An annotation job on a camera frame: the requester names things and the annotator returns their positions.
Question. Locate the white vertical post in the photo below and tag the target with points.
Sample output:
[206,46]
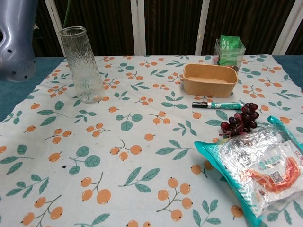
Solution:
[138,28]
[55,16]
[282,35]
[203,28]

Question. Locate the clear textured glass vase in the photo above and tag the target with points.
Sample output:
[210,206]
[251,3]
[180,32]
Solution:
[81,68]

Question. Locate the dark purple artificial grapes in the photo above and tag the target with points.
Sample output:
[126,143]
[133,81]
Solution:
[243,120]

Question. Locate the clear acrylic square container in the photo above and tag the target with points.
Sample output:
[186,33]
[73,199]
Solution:
[239,53]

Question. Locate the green and black marker pen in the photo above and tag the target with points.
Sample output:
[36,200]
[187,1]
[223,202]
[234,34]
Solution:
[220,105]

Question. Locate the teal blue table cover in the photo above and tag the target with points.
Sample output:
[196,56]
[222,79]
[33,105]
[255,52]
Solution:
[14,94]

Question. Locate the teal and clear snack bag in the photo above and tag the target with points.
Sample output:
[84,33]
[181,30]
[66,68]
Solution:
[265,170]

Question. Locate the fruit and leaf print tablecloth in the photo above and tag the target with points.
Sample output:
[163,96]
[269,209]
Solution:
[151,179]

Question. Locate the brown kraft paper box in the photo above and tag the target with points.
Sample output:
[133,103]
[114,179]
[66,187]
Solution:
[209,88]

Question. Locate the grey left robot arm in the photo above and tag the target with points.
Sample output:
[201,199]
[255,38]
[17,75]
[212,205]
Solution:
[17,35]

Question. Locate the green tea packet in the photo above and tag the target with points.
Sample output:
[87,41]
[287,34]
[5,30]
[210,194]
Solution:
[228,53]

